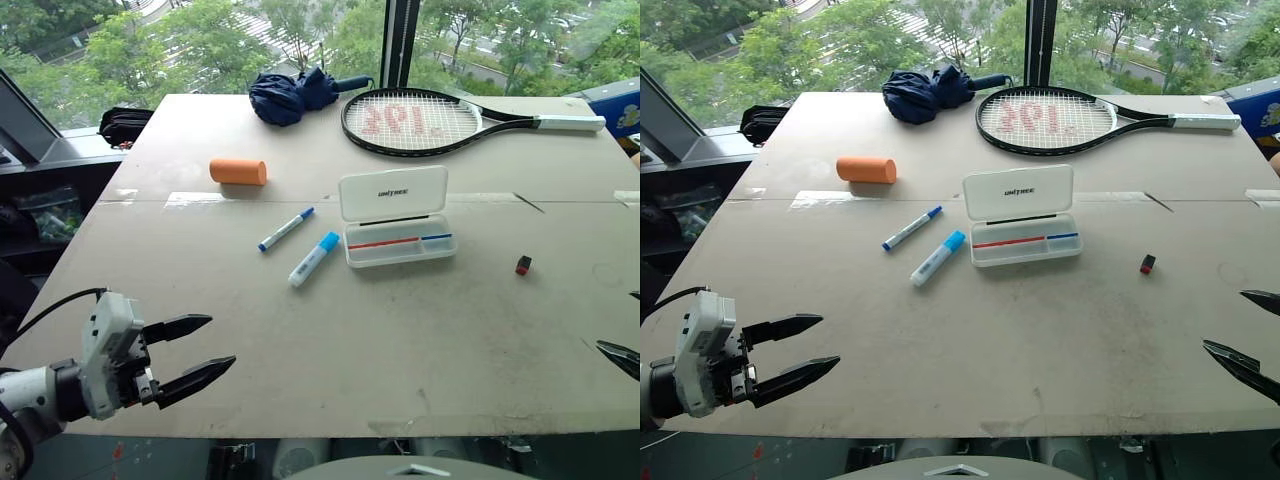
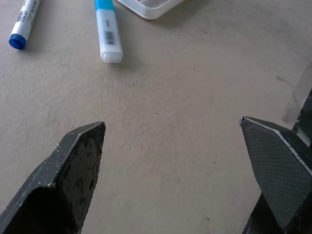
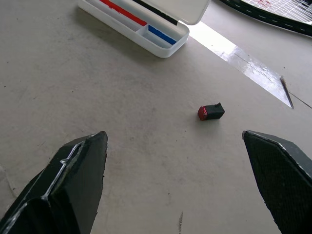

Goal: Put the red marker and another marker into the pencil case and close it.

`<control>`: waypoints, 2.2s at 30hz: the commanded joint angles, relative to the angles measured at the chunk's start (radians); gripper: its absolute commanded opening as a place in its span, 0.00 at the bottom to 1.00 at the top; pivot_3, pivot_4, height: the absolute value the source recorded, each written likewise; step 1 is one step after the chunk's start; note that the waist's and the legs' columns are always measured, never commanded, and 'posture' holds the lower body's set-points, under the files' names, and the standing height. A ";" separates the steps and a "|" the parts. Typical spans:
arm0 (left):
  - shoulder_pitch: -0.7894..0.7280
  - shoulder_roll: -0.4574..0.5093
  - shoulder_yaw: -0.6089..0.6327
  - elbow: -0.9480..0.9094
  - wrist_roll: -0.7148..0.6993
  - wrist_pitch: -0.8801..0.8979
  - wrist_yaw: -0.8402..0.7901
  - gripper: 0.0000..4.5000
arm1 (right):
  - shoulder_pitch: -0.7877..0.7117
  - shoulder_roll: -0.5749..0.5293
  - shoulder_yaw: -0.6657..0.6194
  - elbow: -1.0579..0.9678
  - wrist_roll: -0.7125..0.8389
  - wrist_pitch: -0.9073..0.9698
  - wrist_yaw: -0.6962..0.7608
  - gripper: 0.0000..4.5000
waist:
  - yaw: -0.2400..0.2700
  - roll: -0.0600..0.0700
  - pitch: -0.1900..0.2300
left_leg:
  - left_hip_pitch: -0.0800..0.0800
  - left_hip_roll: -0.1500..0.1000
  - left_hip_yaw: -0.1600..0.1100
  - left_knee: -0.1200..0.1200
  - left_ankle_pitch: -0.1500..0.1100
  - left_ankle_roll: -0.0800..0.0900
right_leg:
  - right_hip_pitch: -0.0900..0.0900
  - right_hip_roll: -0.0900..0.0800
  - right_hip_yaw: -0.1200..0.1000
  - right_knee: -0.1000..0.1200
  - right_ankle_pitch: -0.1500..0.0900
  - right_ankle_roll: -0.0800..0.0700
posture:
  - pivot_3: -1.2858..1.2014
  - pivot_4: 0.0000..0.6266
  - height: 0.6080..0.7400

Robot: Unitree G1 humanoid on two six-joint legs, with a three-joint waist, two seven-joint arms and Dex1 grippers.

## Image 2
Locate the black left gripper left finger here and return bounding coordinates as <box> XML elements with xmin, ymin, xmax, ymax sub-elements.
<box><xmin>0</xmin><ymin>121</ymin><xmax>106</xmax><ymax>234</ymax></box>

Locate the glossy black object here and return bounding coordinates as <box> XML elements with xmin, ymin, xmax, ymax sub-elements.
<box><xmin>292</xmin><ymin>89</ymin><xmax>312</xmax><ymax>147</ymax></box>

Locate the white highlighter with light-blue cap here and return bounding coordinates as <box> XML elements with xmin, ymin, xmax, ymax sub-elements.
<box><xmin>94</xmin><ymin>0</ymin><xmax>124</xmax><ymax>64</ymax></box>

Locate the white marker with blue cap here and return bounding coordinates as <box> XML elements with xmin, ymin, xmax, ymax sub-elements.
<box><xmin>8</xmin><ymin>0</ymin><xmax>41</xmax><ymax>50</ymax></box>

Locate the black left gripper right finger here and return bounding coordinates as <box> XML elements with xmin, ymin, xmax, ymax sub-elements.
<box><xmin>239</xmin><ymin>117</ymin><xmax>312</xmax><ymax>234</ymax></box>

